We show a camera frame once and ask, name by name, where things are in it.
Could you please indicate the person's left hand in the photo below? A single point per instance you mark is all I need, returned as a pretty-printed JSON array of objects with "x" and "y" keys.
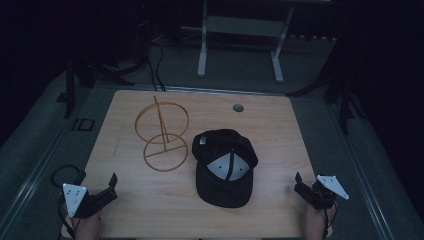
[{"x": 87, "y": 228}]

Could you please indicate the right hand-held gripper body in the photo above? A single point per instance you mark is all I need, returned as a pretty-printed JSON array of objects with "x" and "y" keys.
[{"x": 325, "y": 193}]

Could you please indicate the person's right hand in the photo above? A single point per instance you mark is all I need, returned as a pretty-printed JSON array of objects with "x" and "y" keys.
[{"x": 316, "y": 221}]

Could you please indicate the white metal desk frame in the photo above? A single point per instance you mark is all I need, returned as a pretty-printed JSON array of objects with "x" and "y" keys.
[{"x": 203, "y": 50}]

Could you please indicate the black tripod stand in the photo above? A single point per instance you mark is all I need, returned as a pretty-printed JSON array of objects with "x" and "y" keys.
[
  {"x": 70, "y": 86},
  {"x": 345, "y": 106}
]

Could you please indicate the black baseball cap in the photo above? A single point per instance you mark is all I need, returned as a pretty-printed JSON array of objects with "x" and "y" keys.
[{"x": 226, "y": 186}]

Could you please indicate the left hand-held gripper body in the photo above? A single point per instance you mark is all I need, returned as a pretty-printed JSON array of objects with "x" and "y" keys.
[{"x": 78, "y": 200}]

